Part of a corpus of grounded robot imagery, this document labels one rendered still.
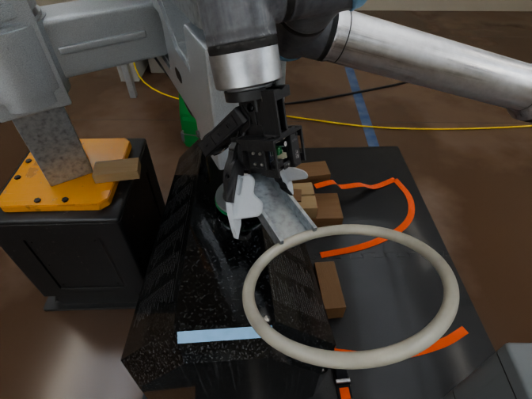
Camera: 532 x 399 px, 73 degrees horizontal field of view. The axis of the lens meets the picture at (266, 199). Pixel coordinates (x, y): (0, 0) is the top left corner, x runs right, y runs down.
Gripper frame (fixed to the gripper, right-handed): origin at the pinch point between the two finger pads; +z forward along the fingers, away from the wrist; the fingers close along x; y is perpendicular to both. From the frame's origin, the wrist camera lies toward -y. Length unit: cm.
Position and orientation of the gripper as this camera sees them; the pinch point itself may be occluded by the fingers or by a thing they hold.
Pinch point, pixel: (263, 215)
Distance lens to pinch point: 57.5
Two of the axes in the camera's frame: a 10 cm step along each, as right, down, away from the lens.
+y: 8.0, 1.3, -5.9
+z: 1.7, 8.9, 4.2
